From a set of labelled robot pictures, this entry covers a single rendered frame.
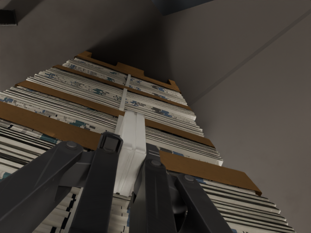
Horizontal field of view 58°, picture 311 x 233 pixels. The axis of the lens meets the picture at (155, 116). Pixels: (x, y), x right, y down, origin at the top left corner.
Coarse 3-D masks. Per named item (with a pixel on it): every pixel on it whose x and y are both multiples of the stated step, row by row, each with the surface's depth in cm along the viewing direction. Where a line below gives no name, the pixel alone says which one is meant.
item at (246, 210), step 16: (176, 176) 28; (208, 192) 26; (224, 192) 27; (240, 192) 29; (224, 208) 25; (240, 208) 26; (256, 208) 27; (272, 208) 27; (128, 224) 19; (240, 224) 23; (256, 224) 24; (272, 224) 25
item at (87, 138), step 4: (80, 132) 29; (84, 132) 30; (88, 132) 30; (92, 132) 30; (80, 136) 28; (84, 136) 29; (88, 136) 29; (92, 136) 29; (96, 136) 30; (76, 140) 27; (80, 140) 28; (84, 140) 28; (88, 140) 28; (92, 140) 28; (96, 140) 29; (80, 144) 27; (84, 144) 27; (88, 144) 27; (92, 144) 28; (96, 144) 28; (92, 148) 27; (96, 148) 27
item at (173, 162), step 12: (168, 156) 31; (180, 156) 32; (168, 168) 28; (180, 168) 29; (192, 168) 30; (204, 168) 31; (216, 168) 33; (228, 168) 34; (216, 180) 30; (228, 180) 31; (240, 180) 32
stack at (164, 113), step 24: (48, 72) 64; (96, 72) 81; (120, 72) 95; (0, 96) 41; (24, 96) 45; (48, 96) 49; (96, 96) 58; (120, 96) 66; (144, 96) 72; (168, 96) 86; (72, 120) 43; (96, 120) 45; (120, 120) 49; (168, 120) 60; (192, 120) 68; (168, 144) 46; (192, 144) 50
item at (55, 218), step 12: (72, 192) 20; (60, 204) 19; (72, 204) 19; (120, 204) 21; (48, 216) 17; (60, 216) 18; (120, 216) 20; (36, 228) 16; (48, 228) 17; (60, 228) 17; (108, 228) 19; (120, 228) 19
